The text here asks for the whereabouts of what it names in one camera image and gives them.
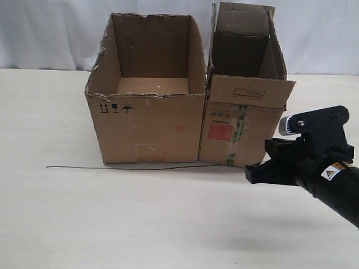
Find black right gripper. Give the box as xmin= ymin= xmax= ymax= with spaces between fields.
xmin=245 ymin=105 xmax=354 ymax=187

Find small taped cardboard box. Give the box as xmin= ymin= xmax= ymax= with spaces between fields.
xmin=199 ymin=2 xmax=294 ymax=168

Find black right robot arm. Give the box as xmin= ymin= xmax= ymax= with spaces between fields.
xmin=245 ymin=105 xmax=358 ymax=226

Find large open cardboard box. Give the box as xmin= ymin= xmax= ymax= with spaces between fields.
xmin=84 ymin=13 xmax=205 ymax=164

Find thin dark line strip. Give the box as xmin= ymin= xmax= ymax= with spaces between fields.
xmin=45 ymin=164 xmax=223 ymax=171

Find white backdrop curtain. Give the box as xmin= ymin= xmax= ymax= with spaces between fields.
xmin=1 ymin=1 xmax=358 ymax=75

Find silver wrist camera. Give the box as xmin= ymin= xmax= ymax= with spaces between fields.
xmin=278 ymin=116 xmax=295 ymax=136

